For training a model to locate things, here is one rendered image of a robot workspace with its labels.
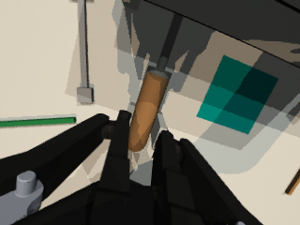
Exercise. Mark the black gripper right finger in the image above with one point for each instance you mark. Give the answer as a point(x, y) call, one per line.
point(200, 190)

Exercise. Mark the brown thin rod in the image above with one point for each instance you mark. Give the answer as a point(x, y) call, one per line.
point(294, 183)

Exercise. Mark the grey wrench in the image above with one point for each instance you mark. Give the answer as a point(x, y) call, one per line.
point(84, 93)

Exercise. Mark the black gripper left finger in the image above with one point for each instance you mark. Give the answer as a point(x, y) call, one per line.
point(29, 178)

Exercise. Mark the teal square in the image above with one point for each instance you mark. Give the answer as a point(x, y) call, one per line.
point(236, 95)

